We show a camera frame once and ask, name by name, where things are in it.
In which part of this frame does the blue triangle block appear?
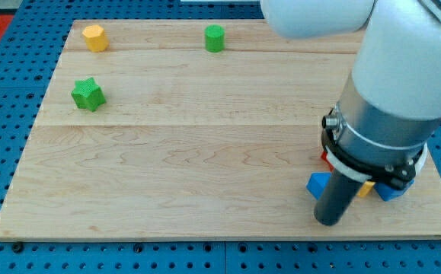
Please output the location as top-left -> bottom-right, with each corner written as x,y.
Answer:
306,172 -> 331,199

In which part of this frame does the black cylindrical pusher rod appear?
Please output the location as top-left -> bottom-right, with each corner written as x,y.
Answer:
314,169 -> 363,226

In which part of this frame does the green star block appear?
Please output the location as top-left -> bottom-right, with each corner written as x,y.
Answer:
71,78 -> 107,112

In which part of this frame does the wooden board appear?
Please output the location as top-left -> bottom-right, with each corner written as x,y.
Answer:
0,20 -> 441,242

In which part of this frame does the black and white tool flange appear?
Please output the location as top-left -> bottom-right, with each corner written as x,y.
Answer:
321,107 -> 427,190

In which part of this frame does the green cylinder block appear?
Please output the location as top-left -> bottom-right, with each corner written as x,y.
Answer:
204,24 -> 225,53

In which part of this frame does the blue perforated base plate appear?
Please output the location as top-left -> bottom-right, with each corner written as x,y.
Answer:
0,0 -> 441,273

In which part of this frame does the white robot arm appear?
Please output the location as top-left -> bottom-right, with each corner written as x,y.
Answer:
260,0 -> 441,225

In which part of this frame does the yellow hexagon block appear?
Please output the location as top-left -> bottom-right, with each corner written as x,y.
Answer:
81,24 -> 109,53

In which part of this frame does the red block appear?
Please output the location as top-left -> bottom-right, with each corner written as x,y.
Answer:
321,151 -> 334,172

